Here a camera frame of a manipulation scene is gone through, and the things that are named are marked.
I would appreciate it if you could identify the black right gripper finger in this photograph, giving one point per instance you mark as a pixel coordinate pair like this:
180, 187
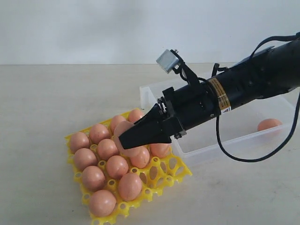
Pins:
140, 136
154, 116

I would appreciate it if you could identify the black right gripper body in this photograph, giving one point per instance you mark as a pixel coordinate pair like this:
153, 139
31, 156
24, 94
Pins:
187, 107

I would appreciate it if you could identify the brown egg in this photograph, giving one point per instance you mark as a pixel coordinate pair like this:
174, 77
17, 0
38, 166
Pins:
141, 159
127, 152
130, 186
93, 178
83, 158
98, 132
78, 141
160, 150
268, 124
118, 123
135, 115
117, 167
106, 149
102, 203

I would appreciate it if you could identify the yellow plastic egg tray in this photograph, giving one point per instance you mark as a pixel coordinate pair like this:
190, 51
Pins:
158, 174

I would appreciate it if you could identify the clear plastic container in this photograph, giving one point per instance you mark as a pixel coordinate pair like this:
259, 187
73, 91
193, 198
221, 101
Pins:
238, 132

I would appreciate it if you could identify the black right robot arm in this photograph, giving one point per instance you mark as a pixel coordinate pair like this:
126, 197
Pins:
264, 74

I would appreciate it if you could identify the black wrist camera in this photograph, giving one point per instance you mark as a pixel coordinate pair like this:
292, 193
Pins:
170, 61

